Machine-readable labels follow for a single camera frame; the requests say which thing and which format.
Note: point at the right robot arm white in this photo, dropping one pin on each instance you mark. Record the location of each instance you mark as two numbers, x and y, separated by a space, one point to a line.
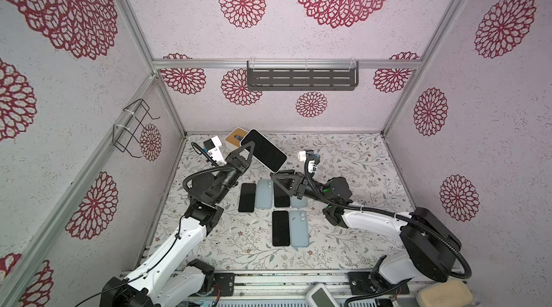
430 249

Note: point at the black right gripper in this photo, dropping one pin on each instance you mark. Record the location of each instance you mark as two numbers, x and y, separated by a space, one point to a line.
297 184

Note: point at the white device at bottom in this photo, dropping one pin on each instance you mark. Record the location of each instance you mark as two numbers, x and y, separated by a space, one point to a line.
319 296

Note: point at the light blue phone case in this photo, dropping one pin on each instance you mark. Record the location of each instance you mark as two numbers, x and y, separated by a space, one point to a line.
264 194
299 236
297 203

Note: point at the white tissue box wooden lid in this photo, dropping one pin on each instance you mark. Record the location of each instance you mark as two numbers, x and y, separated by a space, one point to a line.
234 138

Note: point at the black phone with screen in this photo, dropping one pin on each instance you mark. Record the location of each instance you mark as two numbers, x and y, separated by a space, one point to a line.
281 229

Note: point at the metal base rail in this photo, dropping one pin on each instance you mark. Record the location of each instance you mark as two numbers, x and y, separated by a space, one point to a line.
280 283

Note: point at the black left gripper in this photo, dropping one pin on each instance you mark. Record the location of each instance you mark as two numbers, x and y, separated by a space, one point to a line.
237 162

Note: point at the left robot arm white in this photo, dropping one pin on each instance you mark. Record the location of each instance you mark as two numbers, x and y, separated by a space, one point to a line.
153 282

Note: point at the black wire rack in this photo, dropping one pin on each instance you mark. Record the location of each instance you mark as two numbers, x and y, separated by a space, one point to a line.
139 136

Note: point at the beige sponge block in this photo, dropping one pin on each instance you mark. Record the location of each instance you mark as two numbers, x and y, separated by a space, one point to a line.
453 293

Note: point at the grey wall shelf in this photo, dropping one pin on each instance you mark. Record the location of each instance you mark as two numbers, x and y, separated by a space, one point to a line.
301 79

